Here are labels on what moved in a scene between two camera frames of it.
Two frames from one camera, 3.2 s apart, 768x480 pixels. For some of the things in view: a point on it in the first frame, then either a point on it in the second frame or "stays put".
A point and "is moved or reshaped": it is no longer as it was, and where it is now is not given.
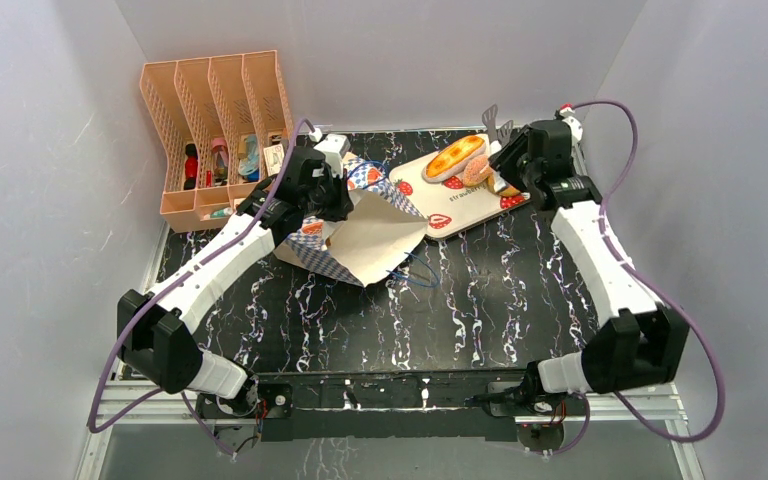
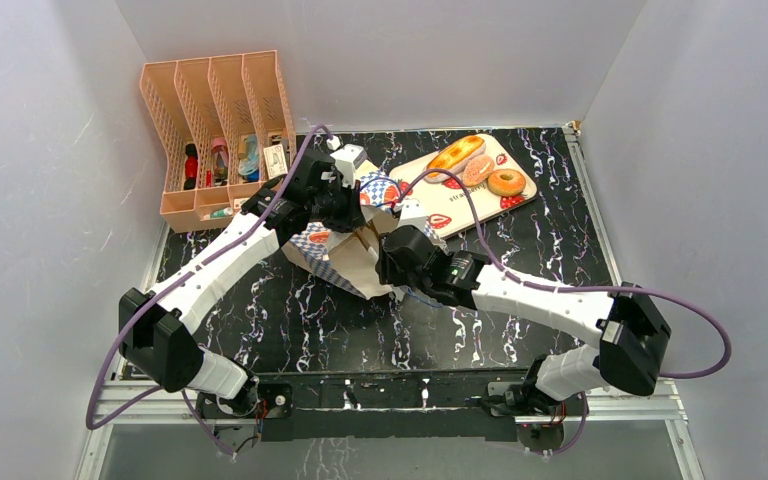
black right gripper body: (513, 163) -> (389, 266)
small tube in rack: (219, 213) stays put
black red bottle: (191, 167) stays put
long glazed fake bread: (452, 155) stays put
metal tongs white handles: (498, 140) -> (370, 239)
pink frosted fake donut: (473, 168) stays put
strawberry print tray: (450, 205) stays put
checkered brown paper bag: (369, 241) is moved or reshaped
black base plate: (396, 407) stays put
